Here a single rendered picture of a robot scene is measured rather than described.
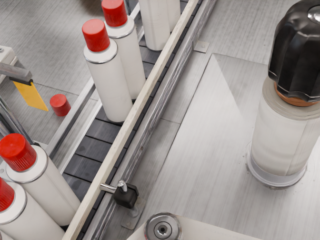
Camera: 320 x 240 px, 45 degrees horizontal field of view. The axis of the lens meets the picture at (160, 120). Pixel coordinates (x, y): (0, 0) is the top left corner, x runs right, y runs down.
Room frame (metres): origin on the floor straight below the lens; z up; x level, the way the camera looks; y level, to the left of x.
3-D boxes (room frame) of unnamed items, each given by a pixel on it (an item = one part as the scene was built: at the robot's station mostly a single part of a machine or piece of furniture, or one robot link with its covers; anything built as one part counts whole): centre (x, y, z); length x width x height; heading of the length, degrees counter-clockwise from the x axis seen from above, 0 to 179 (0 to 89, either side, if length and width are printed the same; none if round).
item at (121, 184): (0.24, 0.07, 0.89); 0.03 x 0.03 x 0.12; 60
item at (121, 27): (0.46, 0.04, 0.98); 0.05 x 0.05 x 0.20
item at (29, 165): (0.24, 0.17, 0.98); 0.05 x 0.05 x 0.20
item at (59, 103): (0.48, 0.19, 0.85); 0.03 x 0.03 x 0.03
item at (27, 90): (0.31, 0.15, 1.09); 0.03 x 0.01 x 0.06; 60
